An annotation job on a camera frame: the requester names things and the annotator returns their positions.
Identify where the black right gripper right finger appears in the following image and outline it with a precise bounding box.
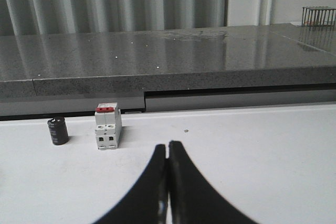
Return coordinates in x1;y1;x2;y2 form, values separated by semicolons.
169;141;255;223

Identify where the white circuit breaker red switch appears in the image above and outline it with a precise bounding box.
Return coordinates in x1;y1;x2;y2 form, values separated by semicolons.
95;103;122;150

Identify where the metal wire rack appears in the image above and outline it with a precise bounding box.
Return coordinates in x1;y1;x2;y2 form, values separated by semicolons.
301;6;335;29

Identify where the black cylindrical capacitor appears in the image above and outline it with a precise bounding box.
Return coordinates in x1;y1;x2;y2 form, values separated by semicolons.
47;116;69;145

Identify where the grey stone counter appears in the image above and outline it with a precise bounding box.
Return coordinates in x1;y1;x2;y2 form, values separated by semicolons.
1;24;335;119

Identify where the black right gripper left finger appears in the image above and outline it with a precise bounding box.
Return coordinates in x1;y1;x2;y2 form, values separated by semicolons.
97;144;168;223

